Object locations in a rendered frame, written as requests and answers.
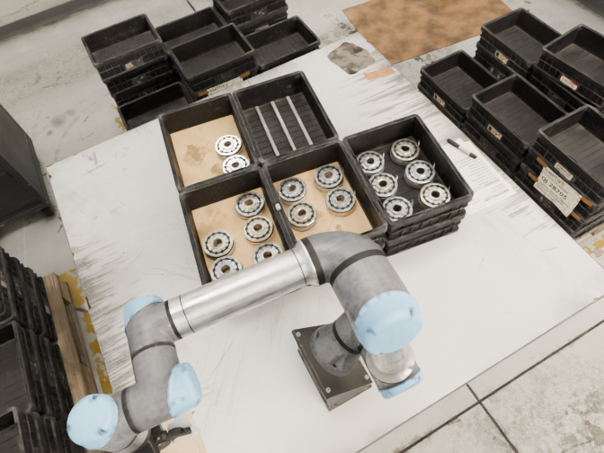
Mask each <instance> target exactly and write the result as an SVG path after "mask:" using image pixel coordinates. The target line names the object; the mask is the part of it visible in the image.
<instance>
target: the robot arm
mask: <svg viewBox="0 0 604 453"><path fill-rule="evenodd" d="M325 283H330V284H331V286H332V288H333V291H334V293H335V295H336V297H337V298H338V300H339V302H340V304H341V305H342V308H343V310H344V312H343V313H342V314H341V315H340V316H339V317H338V318H337V319H336V320H335V321H334V322H332V323H329V324H326V325H324V326H321V327H319V328H318V329H317V330H316V331H315V332H314V333H313V334H312V335H311V338H310V348H311V351H312V353H313V355H314V357H315V359H316V361H317V362H318V363H319V365H320V366H321V367H322V368H323V369H325V370H326V371H327V372H329V373H331V374H333V375H335V376H338V377H343V376H346V375H348V374H349V373H350V372H351V371H353V369H354V368H355V366H356V365H357V363H358V361H359V359H360V356H361V357H362V359H363V361H364V363H365V364H366V366H367V368H368V370H369V373H370V375H371V376H372V378H373V380H374V382H375V384H376V386H377V390H378V392H380V394H381V395H382V396H383V397H384V398H385V399H389V398H392V397H394V396H396V395H400V394H402V393H403V392H404V391H406V390H408V389H410V388H412V387H414V386H416V385H418V384H419V383H421V382H422V381H423V379H424V376H423V374H422V370H421V368H419V366H418V365H417V363H416V361H415V358H414V353H413V349H412V347H411V346H410V344H409V342H411V341H412V340H413V339H414V338H415V337H416V334H417V333H419V332H420V331H421V329H422V326H423V315H422V311H421V310H420V307H419V305H418V303H417V301H416V300H415V298H414V297H413V296H412V295H411V294H410V292H409V291H408V289H407V288H406V286H405V285H404V283H403V282H402V280H401V279H400V277H399V276H398V274H397V273H396V271H395V269H394V267H393V266H392V264H391V263H390V261H389V260H388V259H387V257H386V255H385V253H384V252H383V250H382V249H381V247H380V246H379V245H378V244H377V243H376V242H374V241H373V240H371V239H370V238H368V237H366V236H364V235H361V234H358V233H353V232H349V231H329V232H322V233H318V234H314V235H309V236H307V237H304V238H302V239H300V240H298V241H297V243H296V245H295V247H294V248H292V249H289V250H287V251H285V252H283V253H279V254H277V255H274V256H272V257H271V258H268V259H266V260H263V261H261V262H257V263H256V264H253V265H251V266H248V267H246V268H244V269H242V270H240V271H236V272H233V273H231V274H229V275H226V276H225V277H222V278H220V279H218V280H214V281H211V282H210V283H207V284H205V285H203V286H200V287H198V288H195V289H193V290H190V291H188V292H185V293H183V294H181V295H179V296H177V297H174V298H170V299H168V300H166V301H163V300H162V299H161V298H160V297H159V296H155V295H147V296H146V297H143V296H141V297H138V298H134V299H133V300H131V301H130V302H129V303H128V304H127V305H126V306H125V308H124V311H123V317H124V324H125V327H124V332H125V334H126V335H127V339H128V344H129V352H130V357H131V362H132V368H133V372H134V377H135V381H136V384H134V385H132V386H128V387H126V388H124V389H122V390H120V391H119V392H117V393H114V394H112V395H105V394H93V395H88V396H86V397H84V398H82V399H81V400H79V401H78V402H77V403H76V404H75V406H74V407H73V408H72V410H71V412H70V414H69V415H68V419H67V432H68V435H69V437H70V439H71V440H72V441H73V442H74V443H76V444H77V445H80V446H83V447H84V448H86V449H98V450H103V451H108V452H113V453H161V452H160V451H161V450H162V449H165V448H166V447H167V446H169V445H170V444H171V442H173V443H176V442H179V441H181V440H187V439H190V438H195V437H197V435H198V434H199V432H200V428H199V427H195V426H193V425H192V424H191V422H190V421H189V419H188V418H187V416H186V415H185V412H187V411H189V410H190V409H192V408H194V407H196V406H198V405H199V404H200V402H201V399H202V392H201V387H200V382H199V380H198V377H197V374H196V372H195V370H194V368H193V367H192V365H191V364H190V363H188V362H183V363H180V361H179V358H178V354H177V351H176V347H175V343H174V342H177V341H179V340H181V339H183V338H185V337H187V336H190V335H192V334H194V333H197V332H199V331H202V330H204V329H206V328H209V327H211V326H212V325H215V324H218V323H221V322H223V321H225V320H227V319H229V318H231V317H234V316H236V315H240V314H242V313H243V312H246V311H248V310H250V309H253V308H255V307H257V306H260V305H262V304H265V303H267V302H270V301H272V300H273V299H276V298H279V297H282V296H284V295H286V294H288V293H290V292H292V291H295V290H297V289H301V288H303V287H305V286H307V285H313V286H316V287H319V286H321V285H323V284H325ZM172 418H175V421H174V422H170V423H169V424H168V426H167V430H168V432H167V430H164V429H163V426H162V424H161V423H163V422H167V421H169V420H171V419H172Z"/></svg>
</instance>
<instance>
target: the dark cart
mask: <svg viewBox="0 0 604 453"><path fill-rule="evenodd" d="M39 163H40V162H39V160H38V158H37V156H36V152H35V149H34V146H33V143H32V140H31V138H30V137H29V135H28V134H27V133H26V132H25V131H24V130H23V129H22V127H21V126H20V125H19V124H18V123H17V122H16V120H15V119H14V118H13V117H12V116H11V115H10V113H9V112H8V111H7V110H6V109H5V108H4V106H3V105H2V104H1V103H0V227H3V226H6V225H8V224H10V223H12V222H14V221H16V220H18V219H20V218H24V217H26V216H28V215H30V214H32V213H34V212H36V211H38V210H40V209H41V210H42V211H44V212H45V214H46V215H47V216H48V217H51V216H52V215H54V214H55V213H54V211H53V209H52V208H51V206H50V202H49V195H48V193H47V190H46V186H45V183H44V180H43V177H42V173H41V170H40V165H39Z"/></svg>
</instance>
